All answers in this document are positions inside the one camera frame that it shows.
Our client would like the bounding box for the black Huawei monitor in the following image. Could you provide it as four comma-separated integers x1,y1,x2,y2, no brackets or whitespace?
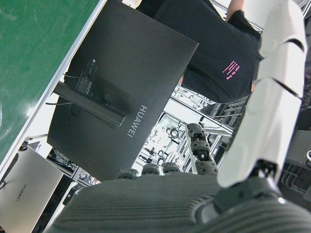
46,0,199,182

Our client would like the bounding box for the silver Huawei laptop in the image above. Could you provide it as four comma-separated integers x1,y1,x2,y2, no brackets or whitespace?
0,145,64,233

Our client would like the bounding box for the right robot hand white grey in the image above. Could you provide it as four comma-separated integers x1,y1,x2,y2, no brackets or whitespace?
43,0,311,233

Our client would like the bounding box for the person in black t-shirt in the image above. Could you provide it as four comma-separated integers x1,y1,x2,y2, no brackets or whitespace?
136,0,264,104

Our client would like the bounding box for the green conveyor belt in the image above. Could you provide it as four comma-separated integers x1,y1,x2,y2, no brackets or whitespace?
0,0,102,163

